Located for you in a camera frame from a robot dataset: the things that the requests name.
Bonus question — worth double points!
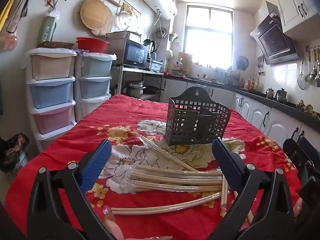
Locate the red plastic basin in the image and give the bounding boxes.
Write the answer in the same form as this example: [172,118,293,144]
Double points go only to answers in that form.
[76,37,110,53]

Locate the black blender jug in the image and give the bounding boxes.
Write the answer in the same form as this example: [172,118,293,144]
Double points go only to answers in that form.
[143,39,157,55]

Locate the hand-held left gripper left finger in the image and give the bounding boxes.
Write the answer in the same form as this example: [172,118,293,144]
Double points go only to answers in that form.
[26,139,116,240]

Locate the beige blue pink drawer unit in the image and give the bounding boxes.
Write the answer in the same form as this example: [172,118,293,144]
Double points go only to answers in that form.
[25,47,78,142]

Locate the fruit wall poster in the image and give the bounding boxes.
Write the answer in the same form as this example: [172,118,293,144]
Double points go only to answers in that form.
[116,0,140,18]

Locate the green bag dispenser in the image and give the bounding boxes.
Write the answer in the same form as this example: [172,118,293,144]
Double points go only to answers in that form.
[38,10,60,43]

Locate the round bamboo board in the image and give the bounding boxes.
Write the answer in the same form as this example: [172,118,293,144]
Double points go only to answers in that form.
[80,0,110,29]

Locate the row of hanging ladles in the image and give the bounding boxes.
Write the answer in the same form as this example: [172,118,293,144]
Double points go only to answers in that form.
[297,45,320,90]

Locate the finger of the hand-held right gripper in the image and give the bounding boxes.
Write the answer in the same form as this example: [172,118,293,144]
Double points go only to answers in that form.
[297,136,320,169]
[283,138,320,205]

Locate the black perforated utensil holder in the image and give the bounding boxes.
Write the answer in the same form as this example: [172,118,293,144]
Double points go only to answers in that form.
[165,86,231,147]

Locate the coiled grey hose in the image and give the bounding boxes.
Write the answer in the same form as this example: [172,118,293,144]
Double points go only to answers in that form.
[150,27,167,40]

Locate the dark patterned bag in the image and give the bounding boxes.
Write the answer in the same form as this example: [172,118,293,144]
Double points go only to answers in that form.
[0,134,30,173]

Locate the black range hood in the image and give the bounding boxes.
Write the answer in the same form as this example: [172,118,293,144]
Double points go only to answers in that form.
[251,1,300,65]

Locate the pile of chopsticks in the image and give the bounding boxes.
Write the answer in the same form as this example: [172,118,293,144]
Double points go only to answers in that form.
[102,135,253,227]

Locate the yellow cloth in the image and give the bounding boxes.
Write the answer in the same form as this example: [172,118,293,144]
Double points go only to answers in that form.
[0,0,15,28]

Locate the grey-blue plastic drawer unit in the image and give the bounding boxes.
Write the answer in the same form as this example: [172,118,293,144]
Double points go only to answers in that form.
[75,52,117,122]

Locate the person's left hand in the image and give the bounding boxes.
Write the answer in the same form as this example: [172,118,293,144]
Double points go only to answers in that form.
[104,219,173,240]

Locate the white water heater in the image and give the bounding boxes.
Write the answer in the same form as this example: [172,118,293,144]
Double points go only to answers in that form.
[140,0,178,20]

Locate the black microwave oven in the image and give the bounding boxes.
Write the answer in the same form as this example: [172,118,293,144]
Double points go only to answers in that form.
[122,39,150,69]

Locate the cluster of condiment bottles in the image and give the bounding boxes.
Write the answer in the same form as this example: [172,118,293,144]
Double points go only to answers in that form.
[243,76,258,90]

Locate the clear plastic food cover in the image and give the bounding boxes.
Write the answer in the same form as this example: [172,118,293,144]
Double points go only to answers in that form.
[117,11,132,30]

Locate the white wall cabinet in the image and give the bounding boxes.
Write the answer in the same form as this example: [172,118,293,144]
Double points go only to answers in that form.
[257,0,320,34]

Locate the beige cutting board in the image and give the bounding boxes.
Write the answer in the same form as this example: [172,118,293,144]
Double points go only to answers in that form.
[178,52,193,74]

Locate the kitchen window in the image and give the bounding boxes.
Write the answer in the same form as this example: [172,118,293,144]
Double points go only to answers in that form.
[184,4,234,68]

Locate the metal shelf rack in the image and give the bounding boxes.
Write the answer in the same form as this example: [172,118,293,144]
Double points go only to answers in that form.
[111,65,165,102]

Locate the steel cooking pot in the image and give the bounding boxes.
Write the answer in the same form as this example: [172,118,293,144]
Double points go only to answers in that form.
[125,80,146,98]

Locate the heap of ginger roots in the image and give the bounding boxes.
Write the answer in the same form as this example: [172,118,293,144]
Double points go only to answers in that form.
[297,100,320,118]

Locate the person's right hand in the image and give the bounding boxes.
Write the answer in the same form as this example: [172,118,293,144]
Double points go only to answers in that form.
[293,197,303,217]

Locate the black frying pan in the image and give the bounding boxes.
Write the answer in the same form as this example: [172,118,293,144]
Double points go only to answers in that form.
[144,85,165,93]

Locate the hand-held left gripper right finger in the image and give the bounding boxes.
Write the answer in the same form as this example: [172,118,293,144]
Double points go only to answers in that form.
[212,137,298,240]

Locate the brown wicker basket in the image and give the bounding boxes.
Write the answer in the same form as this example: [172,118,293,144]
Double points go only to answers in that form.
[38,41,75,50]

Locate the round reed mat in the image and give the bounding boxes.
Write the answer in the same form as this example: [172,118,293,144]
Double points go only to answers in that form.
[91,5,114,37]

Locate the grey storage box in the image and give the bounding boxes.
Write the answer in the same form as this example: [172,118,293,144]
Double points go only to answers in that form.
[106,31,142,46]

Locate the red floral tablecloth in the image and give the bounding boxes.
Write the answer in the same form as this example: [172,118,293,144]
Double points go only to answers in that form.
[5,94,304,240]

